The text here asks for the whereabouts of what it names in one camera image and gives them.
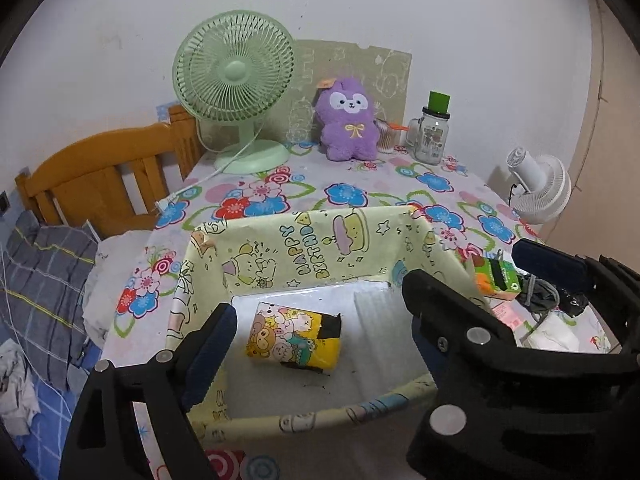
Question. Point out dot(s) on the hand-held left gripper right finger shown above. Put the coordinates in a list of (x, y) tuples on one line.
[(425, 355)]

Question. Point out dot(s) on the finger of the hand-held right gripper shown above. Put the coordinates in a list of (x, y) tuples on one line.
[(550, 262)]

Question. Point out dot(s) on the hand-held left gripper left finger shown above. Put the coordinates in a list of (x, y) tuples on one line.
[(210, 360)]

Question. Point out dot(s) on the green tissue pack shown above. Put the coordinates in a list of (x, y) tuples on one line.
[(492, 280)]

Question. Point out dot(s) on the yellow cartoon tissue pack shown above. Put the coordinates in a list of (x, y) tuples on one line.
[(280, 335)]

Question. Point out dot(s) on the cartoon paper covered box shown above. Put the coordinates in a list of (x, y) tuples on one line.
[(280, 255)]

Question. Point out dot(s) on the pink white packet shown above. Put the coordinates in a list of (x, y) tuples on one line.
[(507, 315)]

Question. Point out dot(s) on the white tissue pack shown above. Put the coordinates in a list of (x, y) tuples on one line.
[(550, 334)]

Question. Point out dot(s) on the white desk fan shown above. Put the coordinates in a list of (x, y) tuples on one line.
[(545, 185)]

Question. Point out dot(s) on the glass jar with green lid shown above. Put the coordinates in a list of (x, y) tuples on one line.
[(430, 140)]

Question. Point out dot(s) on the blue checked bed sheet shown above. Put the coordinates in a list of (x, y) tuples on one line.
[(50, 425)]

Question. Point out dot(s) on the floral tablecloth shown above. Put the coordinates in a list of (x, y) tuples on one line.
[(350, 192)]

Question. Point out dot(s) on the white crumpled cloth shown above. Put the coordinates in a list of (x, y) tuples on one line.
[(15, 390)]

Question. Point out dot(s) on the cotton swab container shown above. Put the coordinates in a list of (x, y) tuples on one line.
[(385, 140)]

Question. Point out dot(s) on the wooden bed headboard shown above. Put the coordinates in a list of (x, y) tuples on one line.
[(100, 160)]

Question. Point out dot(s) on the purple plush toy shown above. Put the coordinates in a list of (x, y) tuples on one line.
[(347, 130)]

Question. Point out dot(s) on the cardboard sheet with drawings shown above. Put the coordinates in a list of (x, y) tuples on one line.
[(350, 60)]

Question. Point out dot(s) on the green desk fan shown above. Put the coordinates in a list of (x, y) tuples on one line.
[(232, 70)]

